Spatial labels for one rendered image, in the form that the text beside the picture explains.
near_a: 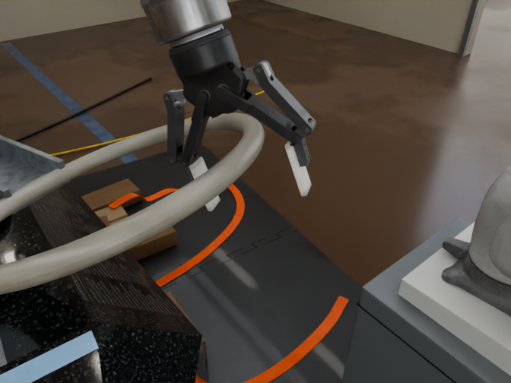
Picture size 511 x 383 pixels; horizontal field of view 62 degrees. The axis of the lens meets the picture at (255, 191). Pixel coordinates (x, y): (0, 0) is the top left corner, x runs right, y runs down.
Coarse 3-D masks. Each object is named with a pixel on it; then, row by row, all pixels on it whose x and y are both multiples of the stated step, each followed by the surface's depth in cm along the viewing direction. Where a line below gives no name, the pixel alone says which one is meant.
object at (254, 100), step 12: (228, 96) 49; (252, 96) 51; (240, 108) 50; (252, 108) 50; (264, 108) 50; (264, 120) 50; (276, 120) 50; (288, 120) 51; (276, 132) 50; (288, 132) 50
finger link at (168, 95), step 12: (168, 96) 52; (168, 108) 53; (180, 108) 54; (168, 120) 54; (180, 120) 55; (168, 132) 55; (180, 132) 56; (168, 144) 56; (180, 144) 57; (168, 156) 57
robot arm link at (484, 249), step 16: (496, 192) 77; (480, 208) 83; (496, 208) 77; (480, 224) 82; (496, 224) 77; (480, 240) 82; (496, 240) 77; (480, 256) 83; (496, 256) 78; (496, 272) 81
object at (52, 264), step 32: (160, 128) 83; (224, 128) 74; (256, 128) 59; (96, 160) 83; (224, 160) 50; (32, 192) 76; (192, 192) 46; (128, 224) 43; (160, 224) 44; (32, 256) 43; (64, 256) 41; (96, 256) 42; (0, 288) 43
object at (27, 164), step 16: (0, 144) 89; (16, 144) 86; (0, 160) 89; (16, 160) 89; (32, 160) 85; (48, 160) 81; (0, 176) 84; (16, 176) 84; (32, 176) 84; (0, 192) 73; (48, 192) 80
